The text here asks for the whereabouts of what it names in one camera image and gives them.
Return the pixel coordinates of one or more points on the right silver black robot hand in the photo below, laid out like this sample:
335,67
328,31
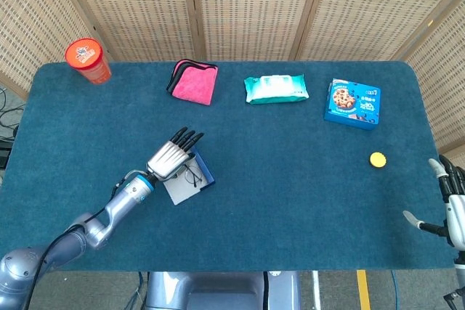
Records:
457,215

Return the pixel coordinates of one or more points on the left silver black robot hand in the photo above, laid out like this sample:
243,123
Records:
169,157

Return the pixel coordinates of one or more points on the black-rimmed eyeglasses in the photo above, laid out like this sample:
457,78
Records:
194,179

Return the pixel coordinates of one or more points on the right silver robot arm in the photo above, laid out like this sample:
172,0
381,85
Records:
459,281

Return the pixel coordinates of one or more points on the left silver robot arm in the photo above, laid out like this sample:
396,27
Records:
120,208

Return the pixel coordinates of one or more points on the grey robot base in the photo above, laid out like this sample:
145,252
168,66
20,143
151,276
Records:
218,292

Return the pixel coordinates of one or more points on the pink folded towel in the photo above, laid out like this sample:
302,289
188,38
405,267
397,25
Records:
194,85

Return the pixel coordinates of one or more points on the yellow round lid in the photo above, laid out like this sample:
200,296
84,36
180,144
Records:
378,160

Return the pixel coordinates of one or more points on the orange lidded plastic cup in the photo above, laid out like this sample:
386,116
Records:
92,65

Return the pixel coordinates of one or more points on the blue carpet table cover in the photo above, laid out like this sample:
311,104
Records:
283,194

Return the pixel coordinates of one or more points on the teal wet wipes pack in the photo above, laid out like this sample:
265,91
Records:
276,90

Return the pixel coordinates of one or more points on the blue cookie box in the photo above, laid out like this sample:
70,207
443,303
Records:
352,105

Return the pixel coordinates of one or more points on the woven bamboo folding screen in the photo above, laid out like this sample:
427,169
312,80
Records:
254,8

